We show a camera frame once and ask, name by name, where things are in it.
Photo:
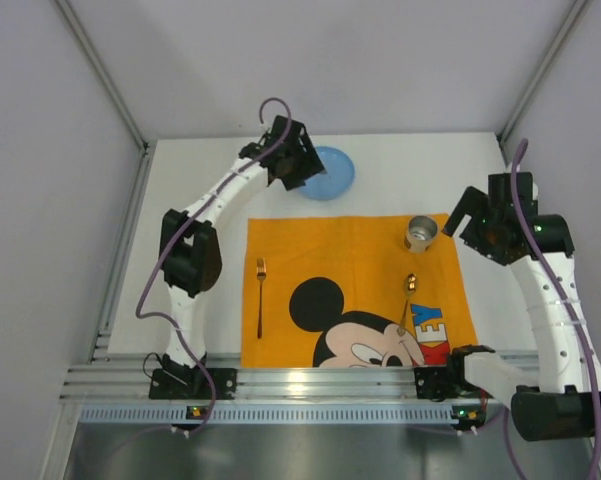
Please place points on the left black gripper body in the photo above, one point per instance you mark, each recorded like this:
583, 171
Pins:
302, 163

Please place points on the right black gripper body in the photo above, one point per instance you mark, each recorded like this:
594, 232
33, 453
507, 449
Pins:
473, 226

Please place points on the blue plastic plate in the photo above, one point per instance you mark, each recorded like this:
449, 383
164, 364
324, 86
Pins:
335, 180

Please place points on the metal cup with paper sleeve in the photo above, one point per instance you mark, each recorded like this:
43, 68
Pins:
420, 233

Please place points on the gold ornate spoon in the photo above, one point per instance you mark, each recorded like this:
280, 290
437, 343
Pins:
410, 287

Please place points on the rose gold fork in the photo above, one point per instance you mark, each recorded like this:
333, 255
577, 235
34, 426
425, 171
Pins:
261, 274

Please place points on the orange Mickey Mouse cloth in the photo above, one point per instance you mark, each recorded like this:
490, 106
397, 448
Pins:
333, 296

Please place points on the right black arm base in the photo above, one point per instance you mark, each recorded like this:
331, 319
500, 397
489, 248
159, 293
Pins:
439, 383

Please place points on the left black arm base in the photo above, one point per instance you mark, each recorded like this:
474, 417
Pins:
192, 384

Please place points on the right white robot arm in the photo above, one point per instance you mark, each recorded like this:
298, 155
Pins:
561, 401

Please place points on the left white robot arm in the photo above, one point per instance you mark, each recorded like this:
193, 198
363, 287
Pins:
189, 239

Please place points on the left aluminium frame post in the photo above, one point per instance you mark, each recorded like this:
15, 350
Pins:
93, 58

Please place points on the aluminium frame post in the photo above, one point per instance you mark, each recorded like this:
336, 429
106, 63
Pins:
558, 41
93, 58

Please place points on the right aluminium frame post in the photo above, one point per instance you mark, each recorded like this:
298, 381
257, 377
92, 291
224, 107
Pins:
558, 41

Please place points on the slotted white cable duct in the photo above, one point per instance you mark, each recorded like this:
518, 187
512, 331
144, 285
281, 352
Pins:
425, 414

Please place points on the aluminium mounting rail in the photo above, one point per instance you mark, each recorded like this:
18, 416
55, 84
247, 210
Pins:
122, 378

